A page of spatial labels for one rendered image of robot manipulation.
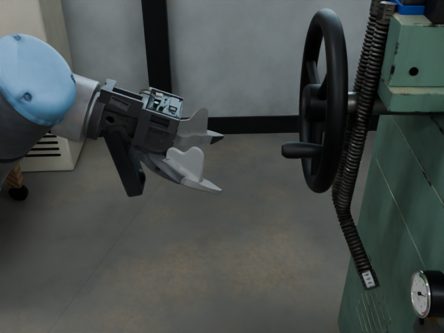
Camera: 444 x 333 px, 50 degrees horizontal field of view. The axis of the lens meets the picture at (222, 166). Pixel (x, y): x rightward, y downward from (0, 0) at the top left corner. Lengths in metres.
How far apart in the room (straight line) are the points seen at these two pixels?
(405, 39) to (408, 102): 0.09
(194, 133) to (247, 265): 0.92
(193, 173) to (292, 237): 1.11
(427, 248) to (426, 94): 0.26
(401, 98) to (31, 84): 0.48
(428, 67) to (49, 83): 0.49
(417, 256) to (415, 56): 0.34
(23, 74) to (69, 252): 1.29
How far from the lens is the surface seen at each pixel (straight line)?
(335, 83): 0.65
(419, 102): 0.73
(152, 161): 0.66
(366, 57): 0.79
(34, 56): 0.51
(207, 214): 1.81
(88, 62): 2.21
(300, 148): 0.69
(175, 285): 1.57
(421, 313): 0.71
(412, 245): 0.90
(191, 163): 0.65
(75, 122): 0.67
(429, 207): 0.83
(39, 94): 0.49
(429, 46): 0.72
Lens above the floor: 1.15
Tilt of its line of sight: 34 degrees down
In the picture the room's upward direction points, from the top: straight up
